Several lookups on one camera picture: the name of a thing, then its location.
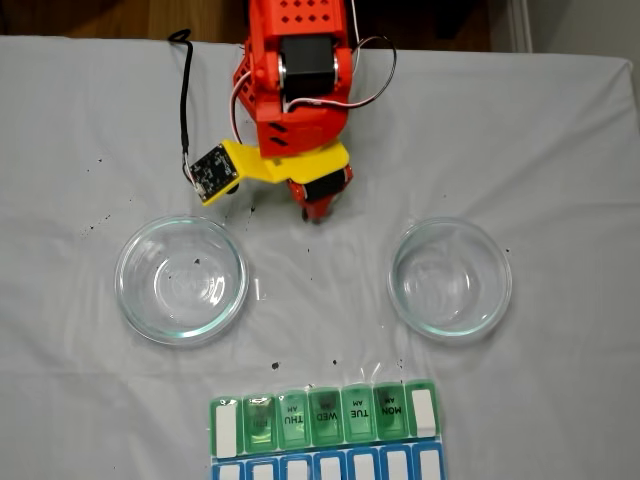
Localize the white baseboard trim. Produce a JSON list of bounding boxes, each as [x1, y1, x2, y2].
[[509, 0, 535, 52]]

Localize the large clear glass bowl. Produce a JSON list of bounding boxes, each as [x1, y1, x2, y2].
[[113, 214, 250, 350]]

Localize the black camera cable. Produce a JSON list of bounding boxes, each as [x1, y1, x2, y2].
[[167, 28, 201, 194]]

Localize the red white servo wire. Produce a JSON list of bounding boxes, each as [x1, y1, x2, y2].
[[228, 69, 256, 146], [347, 0, 364, 46], [287, 35, 399, 114]]

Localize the white tablecloth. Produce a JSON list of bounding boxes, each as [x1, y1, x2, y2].
[[0, 33, 632, 480]]

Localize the small clear glass bowl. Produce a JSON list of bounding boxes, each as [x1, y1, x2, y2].
[[388, 216, 515, 344]]

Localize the weekly pill organizer box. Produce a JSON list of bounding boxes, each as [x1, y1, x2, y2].
[[207, 381, 446, 480]]

